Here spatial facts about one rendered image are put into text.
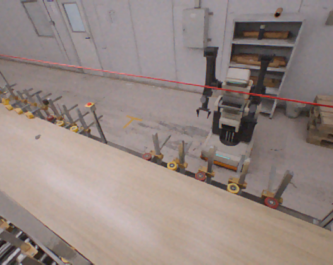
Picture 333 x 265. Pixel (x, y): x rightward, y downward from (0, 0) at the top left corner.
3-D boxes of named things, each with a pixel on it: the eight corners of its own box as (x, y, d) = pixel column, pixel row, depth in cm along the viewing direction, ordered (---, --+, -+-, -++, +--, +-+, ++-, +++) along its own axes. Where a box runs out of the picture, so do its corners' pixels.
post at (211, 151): (207, 181, 165) (210, 143, 134) (210, 183, 164) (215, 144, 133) (205, 184, 163) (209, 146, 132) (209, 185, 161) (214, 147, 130)
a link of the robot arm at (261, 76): (276, 52, 134) (260, 50, 138) (275, 53, 130) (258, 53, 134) (261, 103, 160) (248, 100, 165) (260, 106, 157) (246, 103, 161)
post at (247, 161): (234, 193, 156) (246, 156, 125) (239, 195, 154) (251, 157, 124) (234, 197, 154) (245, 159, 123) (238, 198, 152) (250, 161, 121)
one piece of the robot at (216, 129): (215, 129, 294) (221, 80, 240) (251, 138, 270) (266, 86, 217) (208, 142, 272) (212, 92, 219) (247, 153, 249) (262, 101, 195)
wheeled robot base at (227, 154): (213, 132, 309) (214, 120, 293) (253, 142, 282) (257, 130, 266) (198, 159, 266) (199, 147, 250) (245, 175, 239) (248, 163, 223)
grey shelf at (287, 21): (227, 98, 392) (239, 13, 292) (274, 106, 354) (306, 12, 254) (221, 108, 364) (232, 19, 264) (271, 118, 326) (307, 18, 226)
